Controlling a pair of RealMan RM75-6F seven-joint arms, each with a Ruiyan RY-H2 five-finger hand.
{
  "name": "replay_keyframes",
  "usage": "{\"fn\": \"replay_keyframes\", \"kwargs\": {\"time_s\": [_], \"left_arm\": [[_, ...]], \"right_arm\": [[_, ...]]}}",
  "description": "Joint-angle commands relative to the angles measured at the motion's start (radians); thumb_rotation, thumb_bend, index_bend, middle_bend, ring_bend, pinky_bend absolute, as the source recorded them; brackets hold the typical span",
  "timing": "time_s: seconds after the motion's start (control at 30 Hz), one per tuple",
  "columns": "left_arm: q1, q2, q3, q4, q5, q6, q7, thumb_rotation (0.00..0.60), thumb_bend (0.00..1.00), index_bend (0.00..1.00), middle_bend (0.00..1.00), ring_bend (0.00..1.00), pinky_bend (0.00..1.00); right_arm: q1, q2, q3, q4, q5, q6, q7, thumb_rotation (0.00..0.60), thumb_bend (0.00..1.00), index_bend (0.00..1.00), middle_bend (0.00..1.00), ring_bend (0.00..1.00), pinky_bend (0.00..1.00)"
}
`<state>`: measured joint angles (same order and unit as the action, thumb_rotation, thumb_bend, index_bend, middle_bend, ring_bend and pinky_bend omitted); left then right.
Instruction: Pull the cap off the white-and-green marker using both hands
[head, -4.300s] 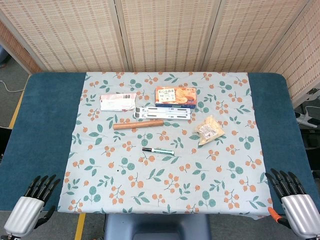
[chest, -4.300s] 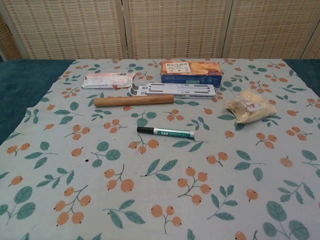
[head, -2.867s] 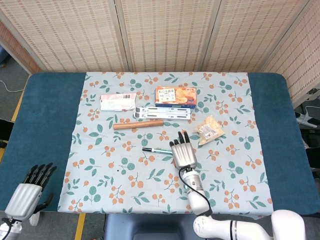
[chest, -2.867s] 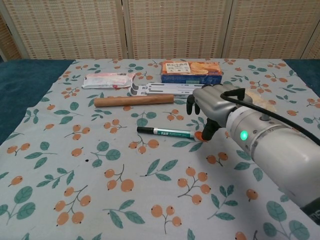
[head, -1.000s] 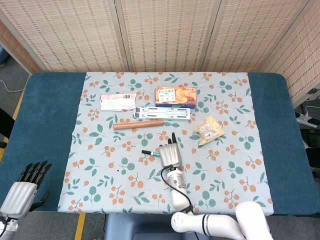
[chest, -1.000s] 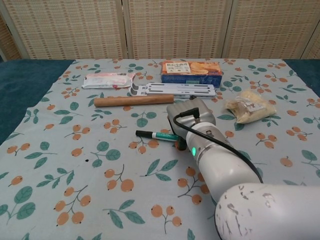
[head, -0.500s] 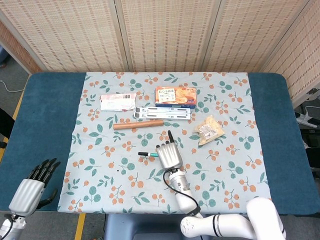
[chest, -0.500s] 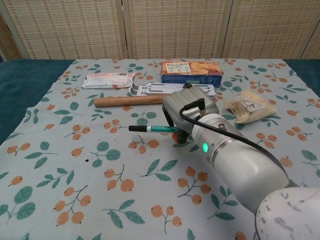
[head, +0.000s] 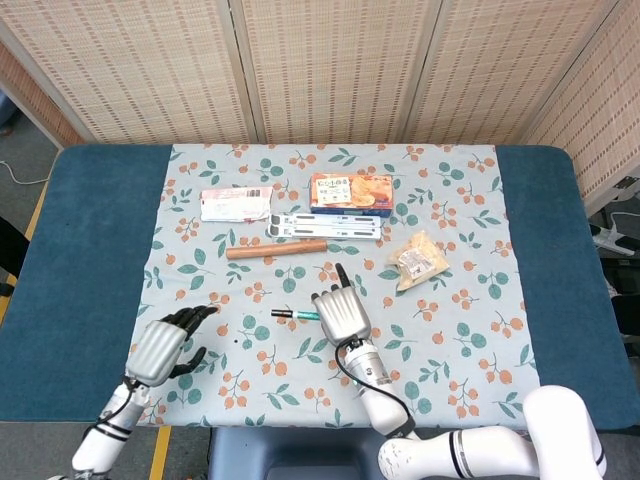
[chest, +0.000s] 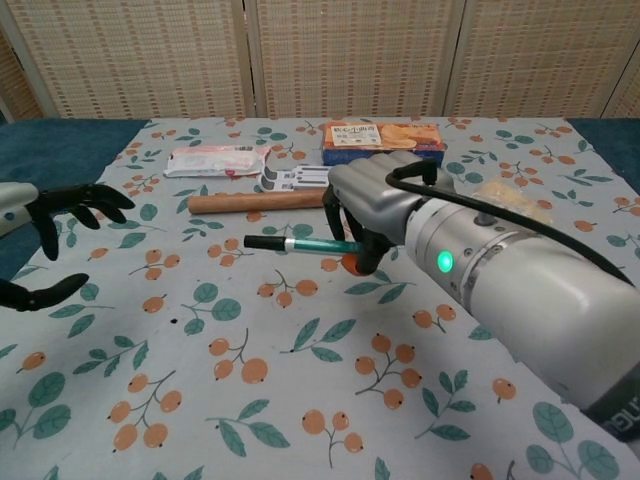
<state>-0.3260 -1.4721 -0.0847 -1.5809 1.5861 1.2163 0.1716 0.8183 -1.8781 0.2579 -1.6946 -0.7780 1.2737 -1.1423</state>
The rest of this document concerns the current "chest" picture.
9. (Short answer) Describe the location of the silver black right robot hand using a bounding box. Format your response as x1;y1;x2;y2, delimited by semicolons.
321;152;458;277

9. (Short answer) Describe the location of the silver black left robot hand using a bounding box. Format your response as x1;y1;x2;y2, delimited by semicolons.
0;181;137;314

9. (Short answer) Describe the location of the green white marker body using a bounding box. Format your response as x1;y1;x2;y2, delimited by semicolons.
283;236;363;257

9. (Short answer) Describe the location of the teal velvet table cover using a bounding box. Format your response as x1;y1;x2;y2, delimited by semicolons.
0;116;640;292

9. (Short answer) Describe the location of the orange blue cookie box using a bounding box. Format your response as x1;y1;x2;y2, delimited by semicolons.
319;121;448;170

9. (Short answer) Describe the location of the white folding plastic stand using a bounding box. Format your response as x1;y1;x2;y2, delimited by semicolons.
256;164;335;194

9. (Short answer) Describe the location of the clear bag of beige food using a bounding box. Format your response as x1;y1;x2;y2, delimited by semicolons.
469;177;551;227

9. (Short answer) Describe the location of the wooden rolling pin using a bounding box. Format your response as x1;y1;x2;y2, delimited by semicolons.
188;188;327;217

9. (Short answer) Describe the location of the white pink snack packet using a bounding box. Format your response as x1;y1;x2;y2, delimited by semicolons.
162;143;274;179

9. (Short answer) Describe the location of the woven bamboo screen panel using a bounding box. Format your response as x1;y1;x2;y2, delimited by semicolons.
246;0;467;121
452;0;640;121
0;0;254;122

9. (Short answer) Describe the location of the floral fruit print tablecloth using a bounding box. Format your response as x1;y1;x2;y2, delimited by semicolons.
0;117;640;480

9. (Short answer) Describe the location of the black right hand cable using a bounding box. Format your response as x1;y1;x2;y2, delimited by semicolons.
384;161;640;290

